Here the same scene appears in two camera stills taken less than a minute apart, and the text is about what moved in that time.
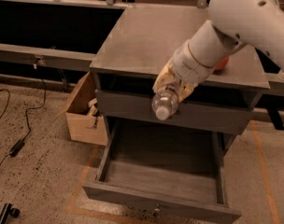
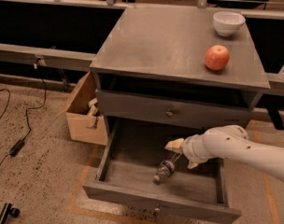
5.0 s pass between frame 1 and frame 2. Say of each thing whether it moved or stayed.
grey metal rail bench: stayed
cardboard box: stayed
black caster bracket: stayed
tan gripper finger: moved
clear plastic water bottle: moved
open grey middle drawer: stayed
